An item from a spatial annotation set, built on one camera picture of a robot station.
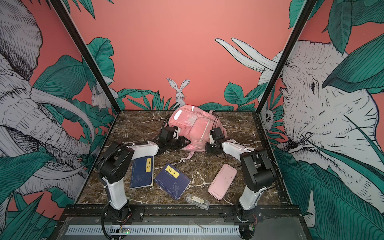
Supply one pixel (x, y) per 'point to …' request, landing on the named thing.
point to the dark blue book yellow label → (173, 181)
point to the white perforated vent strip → (155, 229)
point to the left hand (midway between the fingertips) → (191, 140)
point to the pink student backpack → (194, 124)
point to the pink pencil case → (222, 182)
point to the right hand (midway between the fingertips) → (205, 148)
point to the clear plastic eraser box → (197, 201)
